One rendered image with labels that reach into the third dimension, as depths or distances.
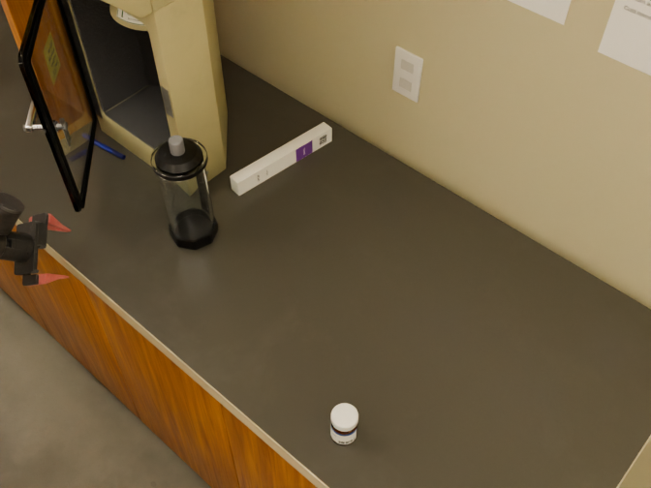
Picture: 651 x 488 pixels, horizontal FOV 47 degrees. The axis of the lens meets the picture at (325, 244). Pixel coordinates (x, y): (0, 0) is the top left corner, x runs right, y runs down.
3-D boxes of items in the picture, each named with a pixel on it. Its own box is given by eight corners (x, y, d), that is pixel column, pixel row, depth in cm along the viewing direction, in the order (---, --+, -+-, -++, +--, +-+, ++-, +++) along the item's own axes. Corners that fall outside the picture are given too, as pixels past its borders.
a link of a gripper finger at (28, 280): (78, 252, 153) (37, 246, 146) (77, 287, 152) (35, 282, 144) (58, 255, 157) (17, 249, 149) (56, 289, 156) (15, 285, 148)
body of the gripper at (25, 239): (44, 222, 148) (10, 215, 142) (41, 273, 146) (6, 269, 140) (24, 226, 151) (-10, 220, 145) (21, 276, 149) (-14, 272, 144)
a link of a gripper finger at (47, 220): (79, 218, 154) (39, 210, 147) (78, 253, 153) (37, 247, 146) (59, 223, 158) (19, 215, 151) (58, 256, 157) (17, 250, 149)
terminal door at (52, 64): (97, 118, 176) (48, -38, 145) (80, 216, 157) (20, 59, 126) (93, 119, 176) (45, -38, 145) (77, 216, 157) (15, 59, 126)
